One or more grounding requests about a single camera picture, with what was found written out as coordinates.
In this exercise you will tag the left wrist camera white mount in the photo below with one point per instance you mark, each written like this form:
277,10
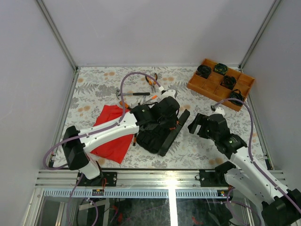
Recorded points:
167,93

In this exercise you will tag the aluminium frame rail front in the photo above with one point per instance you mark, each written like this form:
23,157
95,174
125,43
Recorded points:
129,183

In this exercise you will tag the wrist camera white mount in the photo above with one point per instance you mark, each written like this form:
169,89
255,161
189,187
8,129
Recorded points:
217,110
167,93

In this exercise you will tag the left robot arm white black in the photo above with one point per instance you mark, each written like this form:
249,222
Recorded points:
78,143

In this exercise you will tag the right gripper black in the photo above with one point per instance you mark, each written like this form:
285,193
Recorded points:
200,119

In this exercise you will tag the black plastic tool case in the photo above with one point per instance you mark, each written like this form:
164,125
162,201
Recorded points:
159,140

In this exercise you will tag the small orange tipped precision screwdriver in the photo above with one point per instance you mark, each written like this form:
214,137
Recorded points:
151,99

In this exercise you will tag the red cloth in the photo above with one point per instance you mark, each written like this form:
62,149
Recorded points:
114,150

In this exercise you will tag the orange handled pliers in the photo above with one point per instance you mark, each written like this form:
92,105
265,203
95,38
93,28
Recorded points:
152,84

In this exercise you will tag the small hammer black grip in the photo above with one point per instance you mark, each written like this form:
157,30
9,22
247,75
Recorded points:
118,94

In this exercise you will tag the small black orange screwdriver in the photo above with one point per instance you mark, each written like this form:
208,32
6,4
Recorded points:
134,141

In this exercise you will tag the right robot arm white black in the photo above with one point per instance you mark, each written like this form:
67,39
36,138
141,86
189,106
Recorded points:
279,205

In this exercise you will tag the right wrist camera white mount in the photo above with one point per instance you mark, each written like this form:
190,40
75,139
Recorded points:
217,110

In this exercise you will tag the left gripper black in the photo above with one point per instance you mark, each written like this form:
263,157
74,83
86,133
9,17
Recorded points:
172,124

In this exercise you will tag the orange wooden divided tray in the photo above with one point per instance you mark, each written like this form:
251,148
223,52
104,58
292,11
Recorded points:
217,81

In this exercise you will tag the orange black screwdriver left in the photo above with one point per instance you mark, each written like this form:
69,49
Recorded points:
125,105

